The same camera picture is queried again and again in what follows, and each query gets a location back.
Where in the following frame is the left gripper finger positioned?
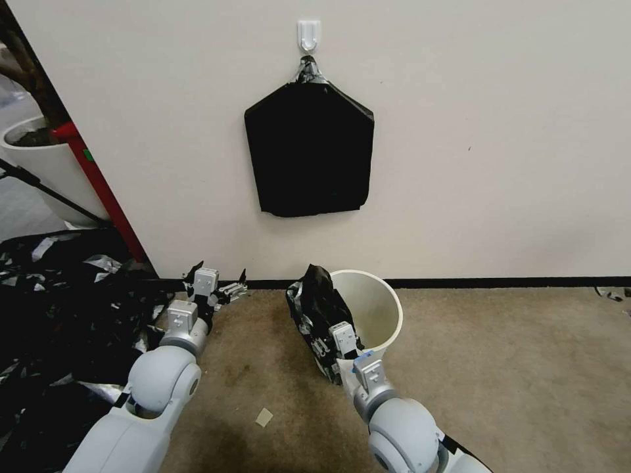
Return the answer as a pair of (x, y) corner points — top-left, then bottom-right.
(180, 259), (205, 288)
(216, 268), (249, 304)

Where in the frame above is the black trash bag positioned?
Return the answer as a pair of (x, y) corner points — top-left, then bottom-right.
(243, 55), (377, 218)
(285, 263), (367, 388)

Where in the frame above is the white round trash bin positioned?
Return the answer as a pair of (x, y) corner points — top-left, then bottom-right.
(328, 269), (404, 365)

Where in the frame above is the flat black trash bag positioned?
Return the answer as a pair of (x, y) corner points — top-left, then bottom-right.
(243, 55), (377, 218)

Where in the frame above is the red metal bar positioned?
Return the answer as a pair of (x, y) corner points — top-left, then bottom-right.
(49, 122), (150, 263)

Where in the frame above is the pile of black bags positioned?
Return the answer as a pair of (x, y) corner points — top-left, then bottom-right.
(0, 228), (219, 400)

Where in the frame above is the black tripod leg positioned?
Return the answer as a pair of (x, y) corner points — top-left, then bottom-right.
(0, 157), (115, 229)

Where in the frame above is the white plant pot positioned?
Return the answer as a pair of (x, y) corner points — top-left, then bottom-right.
(1, 115), (113, 231)

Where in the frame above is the dark floor debris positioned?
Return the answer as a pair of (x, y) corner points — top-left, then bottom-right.
(593, 284), (631, 317)

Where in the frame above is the brown plant trunk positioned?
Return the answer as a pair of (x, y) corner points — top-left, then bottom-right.
(0, 0), (73, 145)

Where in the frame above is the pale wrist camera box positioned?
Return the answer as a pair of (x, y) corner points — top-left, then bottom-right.
(329, 322), (358, 347)
(193, 267), (220, 294)

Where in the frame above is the white wall hook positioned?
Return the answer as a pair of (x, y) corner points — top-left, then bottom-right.
(296, 19), (322, 53)

